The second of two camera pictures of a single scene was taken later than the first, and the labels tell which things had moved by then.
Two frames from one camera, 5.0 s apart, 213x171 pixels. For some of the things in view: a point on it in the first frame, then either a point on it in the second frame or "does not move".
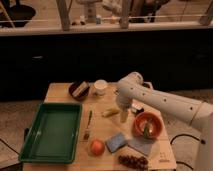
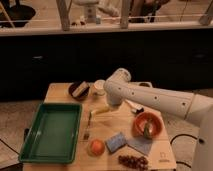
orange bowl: x=153 y=122 does not move
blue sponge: x=116 y=141 does not move
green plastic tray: x=53 y=134 does not move
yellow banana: x=110 y=112 → x=100 y=110
